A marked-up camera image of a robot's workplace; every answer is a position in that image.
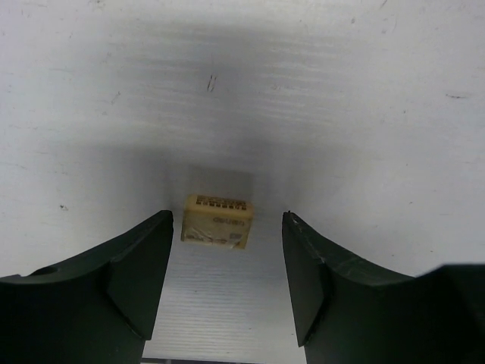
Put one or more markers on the tan eraser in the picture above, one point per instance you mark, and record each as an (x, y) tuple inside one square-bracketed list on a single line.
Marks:
[(217, 221)]

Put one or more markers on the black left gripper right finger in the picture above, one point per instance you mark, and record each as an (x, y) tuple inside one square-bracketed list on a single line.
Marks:
[(347, 309)]

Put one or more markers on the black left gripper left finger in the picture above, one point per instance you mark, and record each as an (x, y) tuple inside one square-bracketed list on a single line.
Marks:
[(97, 307)]

